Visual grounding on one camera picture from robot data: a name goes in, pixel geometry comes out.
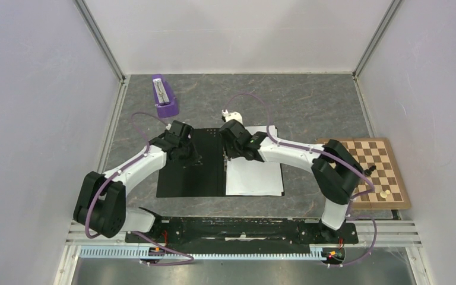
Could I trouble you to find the wooden chessboard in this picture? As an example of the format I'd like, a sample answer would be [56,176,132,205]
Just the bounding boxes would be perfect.
[336,137,411,210]

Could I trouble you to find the white paper sheets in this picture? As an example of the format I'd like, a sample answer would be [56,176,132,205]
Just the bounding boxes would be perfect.
[222,137,284,197]

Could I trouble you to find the purple cable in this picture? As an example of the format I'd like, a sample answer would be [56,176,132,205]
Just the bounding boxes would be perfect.
[84,112,195,267]
[221,93,378,268]

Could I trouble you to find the white chess piece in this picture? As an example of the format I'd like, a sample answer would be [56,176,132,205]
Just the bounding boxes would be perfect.
[379,190,391,199]

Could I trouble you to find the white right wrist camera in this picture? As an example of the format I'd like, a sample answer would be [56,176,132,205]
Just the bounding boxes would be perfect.
[221,109,243,124]

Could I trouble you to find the black folder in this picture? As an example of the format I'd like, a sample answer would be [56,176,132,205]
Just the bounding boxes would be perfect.
[156,128,284,198]

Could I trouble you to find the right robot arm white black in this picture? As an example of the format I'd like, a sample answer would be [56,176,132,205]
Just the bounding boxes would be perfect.
[219,120,365,242]

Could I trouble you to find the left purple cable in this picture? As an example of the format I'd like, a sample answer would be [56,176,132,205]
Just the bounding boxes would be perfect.
[84,112,195,267]

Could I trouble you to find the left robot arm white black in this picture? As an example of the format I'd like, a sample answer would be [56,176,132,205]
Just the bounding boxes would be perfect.
[73,121,201,242]

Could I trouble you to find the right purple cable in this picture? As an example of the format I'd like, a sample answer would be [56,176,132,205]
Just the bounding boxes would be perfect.
[221,93,378,268]

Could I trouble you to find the purple metronome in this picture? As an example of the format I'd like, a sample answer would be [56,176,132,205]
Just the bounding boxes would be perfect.
[151,74,179,118]

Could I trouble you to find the aluminium frame rail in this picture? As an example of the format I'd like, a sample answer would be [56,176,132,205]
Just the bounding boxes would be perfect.
[65,220,422,261]

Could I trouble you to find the black chess piece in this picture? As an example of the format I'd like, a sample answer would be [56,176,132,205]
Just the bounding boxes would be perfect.
[364,165,377,177]

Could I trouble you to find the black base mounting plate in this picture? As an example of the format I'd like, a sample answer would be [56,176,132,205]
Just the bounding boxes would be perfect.
[146,217,359,254]

